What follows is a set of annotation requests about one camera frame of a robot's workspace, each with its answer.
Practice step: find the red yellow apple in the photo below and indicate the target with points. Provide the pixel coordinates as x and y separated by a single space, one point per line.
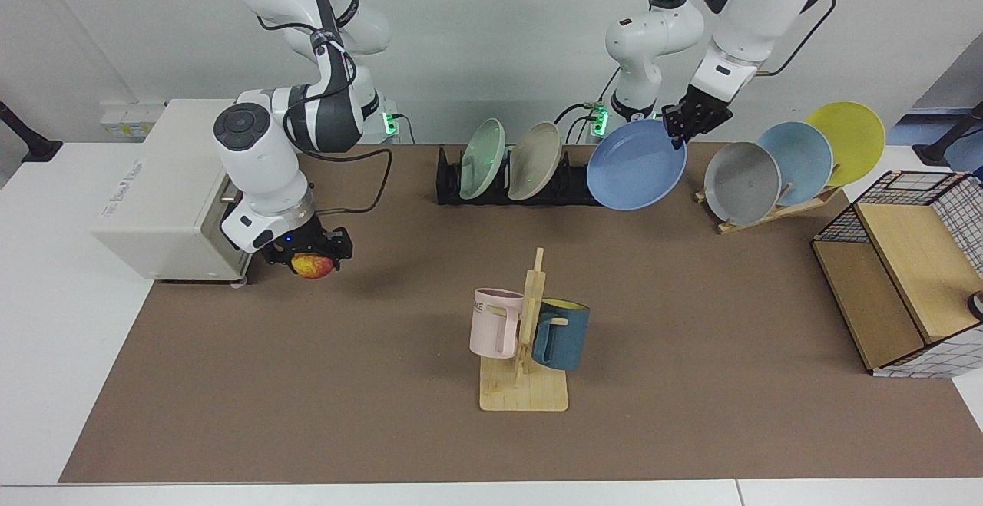
313 266

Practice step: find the grey plate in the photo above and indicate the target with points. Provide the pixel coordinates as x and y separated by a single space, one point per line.
741 183

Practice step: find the light blue plate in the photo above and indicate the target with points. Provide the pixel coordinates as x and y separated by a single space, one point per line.
802 157

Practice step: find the wooden plate rack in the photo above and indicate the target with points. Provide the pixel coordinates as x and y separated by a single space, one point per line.
791 209

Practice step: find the black dish rack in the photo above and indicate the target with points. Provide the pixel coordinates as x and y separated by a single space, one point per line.
448 183

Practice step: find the beige plate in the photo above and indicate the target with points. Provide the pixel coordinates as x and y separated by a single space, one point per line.
535 162

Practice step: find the yellow plate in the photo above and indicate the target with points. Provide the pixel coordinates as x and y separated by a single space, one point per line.
852 133

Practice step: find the pale green plate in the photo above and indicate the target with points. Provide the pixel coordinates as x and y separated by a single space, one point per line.
482 159

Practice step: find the brown table cloth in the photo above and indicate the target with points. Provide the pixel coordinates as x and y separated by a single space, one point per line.
345 398

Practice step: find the pale toaster oven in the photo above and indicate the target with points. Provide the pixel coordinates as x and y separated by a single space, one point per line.
153 214

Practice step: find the pink cup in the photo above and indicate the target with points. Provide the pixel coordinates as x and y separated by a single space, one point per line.
491 325

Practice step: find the dark blue cup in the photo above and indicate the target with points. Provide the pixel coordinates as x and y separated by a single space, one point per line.
567 337

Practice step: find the wooden cup stand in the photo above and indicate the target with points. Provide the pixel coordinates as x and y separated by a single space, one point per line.
524 392

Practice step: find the black stand foot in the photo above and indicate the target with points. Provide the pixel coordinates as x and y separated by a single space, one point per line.
938 151
34 149

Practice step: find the small dark round thing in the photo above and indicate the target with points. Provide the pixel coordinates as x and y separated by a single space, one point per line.
977 306

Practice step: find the white wall socket strip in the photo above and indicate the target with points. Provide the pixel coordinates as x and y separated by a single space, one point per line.
130 118

